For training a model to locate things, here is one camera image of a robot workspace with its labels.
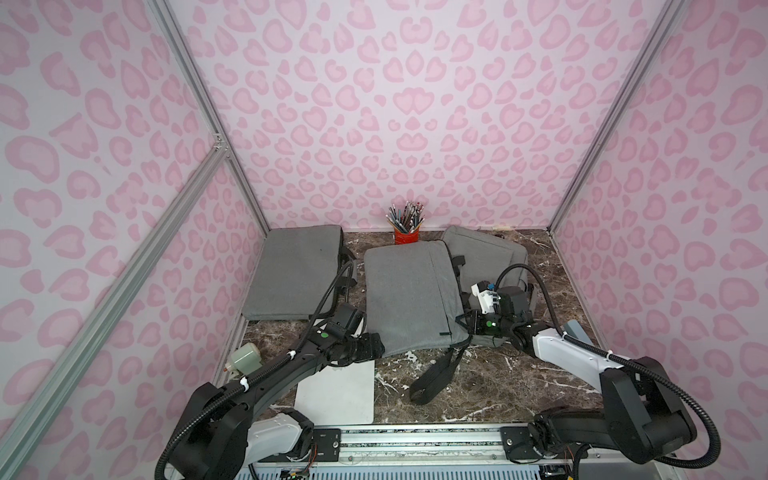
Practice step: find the aluminium front rail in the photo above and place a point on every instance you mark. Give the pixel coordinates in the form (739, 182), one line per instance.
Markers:
(447, 451)

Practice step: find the grey backpack at back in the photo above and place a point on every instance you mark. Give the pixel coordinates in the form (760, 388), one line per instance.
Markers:
(478, 256)

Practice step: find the grey laptop bag with strap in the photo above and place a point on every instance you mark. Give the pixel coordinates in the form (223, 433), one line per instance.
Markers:
(414, 302)

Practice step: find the silver apple laptop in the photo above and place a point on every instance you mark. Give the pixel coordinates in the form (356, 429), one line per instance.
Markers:
(338, 396)

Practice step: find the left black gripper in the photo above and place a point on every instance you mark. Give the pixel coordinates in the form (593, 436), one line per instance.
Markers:
(372, 347)

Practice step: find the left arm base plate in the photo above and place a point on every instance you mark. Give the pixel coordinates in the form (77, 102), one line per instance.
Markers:
(323, 445)

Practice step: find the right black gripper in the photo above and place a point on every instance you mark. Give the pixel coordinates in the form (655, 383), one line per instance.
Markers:
(475, 324)

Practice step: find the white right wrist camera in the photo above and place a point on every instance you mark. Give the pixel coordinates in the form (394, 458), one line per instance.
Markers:
(486, 296)

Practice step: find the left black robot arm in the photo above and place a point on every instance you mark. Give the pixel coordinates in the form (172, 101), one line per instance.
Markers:
(215, 437)

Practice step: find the blue green stapler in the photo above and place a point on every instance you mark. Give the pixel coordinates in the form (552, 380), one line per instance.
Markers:
(573, 328)

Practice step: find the red pencil cup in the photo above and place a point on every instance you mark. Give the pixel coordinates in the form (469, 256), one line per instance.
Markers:
(403, 238)

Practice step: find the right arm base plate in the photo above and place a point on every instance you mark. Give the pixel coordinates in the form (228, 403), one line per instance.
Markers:
(520, 447)

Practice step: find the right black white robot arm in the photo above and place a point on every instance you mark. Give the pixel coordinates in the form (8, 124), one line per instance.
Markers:
(644, 415)

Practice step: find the grey laptop sleeve top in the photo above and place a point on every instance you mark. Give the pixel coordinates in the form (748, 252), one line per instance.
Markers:
(294, 272)

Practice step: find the bundle of pencils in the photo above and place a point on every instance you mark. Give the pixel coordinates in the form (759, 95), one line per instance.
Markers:
(406, 220)

